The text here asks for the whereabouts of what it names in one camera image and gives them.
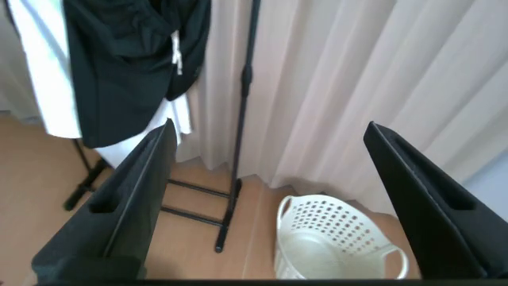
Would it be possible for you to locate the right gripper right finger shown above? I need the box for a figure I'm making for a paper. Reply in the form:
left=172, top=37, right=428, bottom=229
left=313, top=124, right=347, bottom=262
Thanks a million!
left=363, top=121, right=508, bottom=280

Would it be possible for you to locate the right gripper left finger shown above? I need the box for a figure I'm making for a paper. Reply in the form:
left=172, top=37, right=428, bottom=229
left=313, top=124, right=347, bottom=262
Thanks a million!
left=31, top=118, right=179, bottom=283

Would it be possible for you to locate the black garment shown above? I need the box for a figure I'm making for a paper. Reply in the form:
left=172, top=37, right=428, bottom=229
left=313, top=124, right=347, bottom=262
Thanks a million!
left=63, top=0, right=213, bottom=149

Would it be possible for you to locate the white printed shirt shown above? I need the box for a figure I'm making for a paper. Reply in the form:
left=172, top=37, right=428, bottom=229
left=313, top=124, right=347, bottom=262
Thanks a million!
left=7, top=0, right=193, bottom=169

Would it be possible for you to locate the white laundry basket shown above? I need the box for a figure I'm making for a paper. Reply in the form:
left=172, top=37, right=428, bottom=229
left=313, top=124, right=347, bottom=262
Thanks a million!
left=273, top=193, right=410, bottom=280

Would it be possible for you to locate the black clothes rack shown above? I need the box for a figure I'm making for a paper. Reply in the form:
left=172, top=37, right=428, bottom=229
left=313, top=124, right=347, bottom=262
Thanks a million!
left=63, top=0, right=262, bottom=254

